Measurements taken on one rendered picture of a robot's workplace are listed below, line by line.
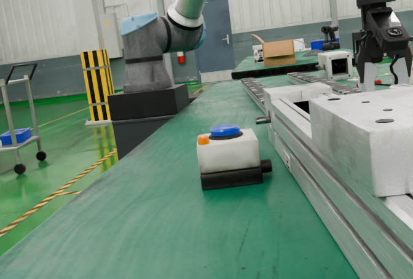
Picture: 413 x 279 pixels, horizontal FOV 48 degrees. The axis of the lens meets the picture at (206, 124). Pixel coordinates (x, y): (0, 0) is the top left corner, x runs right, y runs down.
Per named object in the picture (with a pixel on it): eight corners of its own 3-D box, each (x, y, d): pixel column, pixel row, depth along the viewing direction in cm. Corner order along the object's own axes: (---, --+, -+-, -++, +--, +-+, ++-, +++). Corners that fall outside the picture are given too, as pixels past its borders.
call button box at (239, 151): (202, 174, 68) (196, 132, 67) (268, 166, 68) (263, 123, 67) (201, 190, 60) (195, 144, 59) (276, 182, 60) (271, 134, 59)
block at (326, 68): (315, 80, 177) (313, 55, 175) (345, 76, 177) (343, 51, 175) (321, 82, 167) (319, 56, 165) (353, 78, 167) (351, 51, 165)
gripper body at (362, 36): (389, 56, 96) (385, -3, 94) (407, 57, 87) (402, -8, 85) (352, 61, 96) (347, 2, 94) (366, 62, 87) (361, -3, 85)
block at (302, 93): (255, 142, 85) (249, 90, 83) (323, 133, 84) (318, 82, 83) (261, 153, 76) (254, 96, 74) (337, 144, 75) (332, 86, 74)
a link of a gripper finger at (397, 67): (404, 97, 95) (391, 54, 94) (417, 100, 89) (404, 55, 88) (389, 102, 95) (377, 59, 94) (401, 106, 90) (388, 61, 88)
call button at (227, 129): (211, 139, 65) (209, 125, 65) (239, 136, 65) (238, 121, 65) (211, 145, 61) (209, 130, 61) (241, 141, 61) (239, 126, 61)
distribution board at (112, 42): (98, 96, 1241) (83, 9, 1203) (144, 90, 1220) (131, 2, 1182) (94, 97, 1214) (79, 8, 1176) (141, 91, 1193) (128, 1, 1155)
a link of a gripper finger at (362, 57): (375, 84, 91) (382, 39, 89) (378, 85, 89) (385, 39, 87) (351, 82, 91) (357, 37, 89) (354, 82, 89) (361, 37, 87)
